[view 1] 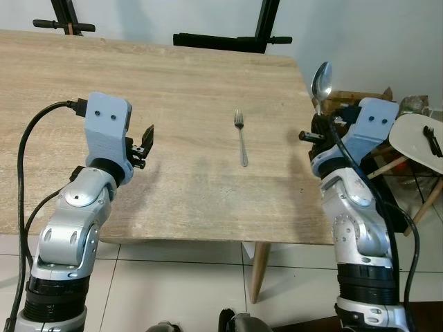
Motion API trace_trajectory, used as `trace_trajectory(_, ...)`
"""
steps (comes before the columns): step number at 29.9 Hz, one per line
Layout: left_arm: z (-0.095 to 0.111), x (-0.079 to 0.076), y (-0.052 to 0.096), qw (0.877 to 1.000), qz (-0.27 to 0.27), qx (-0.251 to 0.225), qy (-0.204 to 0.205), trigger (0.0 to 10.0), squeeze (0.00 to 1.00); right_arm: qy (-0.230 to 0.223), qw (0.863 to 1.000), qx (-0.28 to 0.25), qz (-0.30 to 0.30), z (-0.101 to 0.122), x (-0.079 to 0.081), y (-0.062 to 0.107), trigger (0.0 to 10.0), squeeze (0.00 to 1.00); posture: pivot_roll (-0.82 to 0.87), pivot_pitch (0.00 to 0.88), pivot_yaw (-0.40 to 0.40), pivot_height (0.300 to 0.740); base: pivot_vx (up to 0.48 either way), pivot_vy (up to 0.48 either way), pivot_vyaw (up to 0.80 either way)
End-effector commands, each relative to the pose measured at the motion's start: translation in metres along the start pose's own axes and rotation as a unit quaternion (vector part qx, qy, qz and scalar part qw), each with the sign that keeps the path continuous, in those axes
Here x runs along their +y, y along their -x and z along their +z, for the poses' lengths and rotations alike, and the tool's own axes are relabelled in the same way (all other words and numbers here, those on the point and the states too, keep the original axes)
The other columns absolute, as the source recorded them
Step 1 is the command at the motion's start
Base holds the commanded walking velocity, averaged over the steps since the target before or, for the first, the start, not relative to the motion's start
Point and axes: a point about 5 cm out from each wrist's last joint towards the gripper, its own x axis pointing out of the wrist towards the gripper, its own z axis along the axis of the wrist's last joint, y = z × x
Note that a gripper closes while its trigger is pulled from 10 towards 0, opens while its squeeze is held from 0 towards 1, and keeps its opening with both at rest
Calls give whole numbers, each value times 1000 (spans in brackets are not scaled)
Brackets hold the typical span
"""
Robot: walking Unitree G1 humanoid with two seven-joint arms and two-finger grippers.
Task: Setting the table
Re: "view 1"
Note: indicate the black floor mat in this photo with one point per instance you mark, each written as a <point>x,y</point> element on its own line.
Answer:
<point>400,207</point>

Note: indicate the brown wooden crate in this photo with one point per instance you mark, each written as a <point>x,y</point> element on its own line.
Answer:
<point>360,95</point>

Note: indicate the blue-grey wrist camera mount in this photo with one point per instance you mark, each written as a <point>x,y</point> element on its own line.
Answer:
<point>370,128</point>
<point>107,131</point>

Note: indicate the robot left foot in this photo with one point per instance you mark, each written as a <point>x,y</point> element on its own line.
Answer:
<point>163,327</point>

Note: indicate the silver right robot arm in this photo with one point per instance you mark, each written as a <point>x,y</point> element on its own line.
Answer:
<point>360,228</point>

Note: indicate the small black utensil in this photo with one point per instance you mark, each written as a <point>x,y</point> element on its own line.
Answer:
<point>432,142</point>

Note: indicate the clear glass jar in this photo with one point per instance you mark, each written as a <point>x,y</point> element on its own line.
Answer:
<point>417,104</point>

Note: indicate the silver metal fork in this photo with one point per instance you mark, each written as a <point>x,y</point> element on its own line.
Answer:
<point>242,142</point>

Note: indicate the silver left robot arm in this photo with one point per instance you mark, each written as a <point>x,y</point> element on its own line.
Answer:
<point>69,228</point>

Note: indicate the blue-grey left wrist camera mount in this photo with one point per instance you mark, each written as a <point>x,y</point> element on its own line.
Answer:
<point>107,131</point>

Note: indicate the white chair with wooden legs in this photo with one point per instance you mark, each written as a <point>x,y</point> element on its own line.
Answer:
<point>412,142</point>

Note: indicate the silver metal spoon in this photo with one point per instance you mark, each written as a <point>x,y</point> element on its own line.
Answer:
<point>322,81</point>

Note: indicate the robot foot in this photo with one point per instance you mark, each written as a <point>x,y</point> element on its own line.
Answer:
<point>163,327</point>
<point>242,322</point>

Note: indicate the wooden table leg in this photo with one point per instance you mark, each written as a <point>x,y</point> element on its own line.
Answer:
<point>258,270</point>

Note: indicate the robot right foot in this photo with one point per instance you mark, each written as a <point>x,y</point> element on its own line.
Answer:
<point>242,322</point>

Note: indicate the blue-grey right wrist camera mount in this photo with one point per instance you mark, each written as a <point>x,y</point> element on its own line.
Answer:
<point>370,128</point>

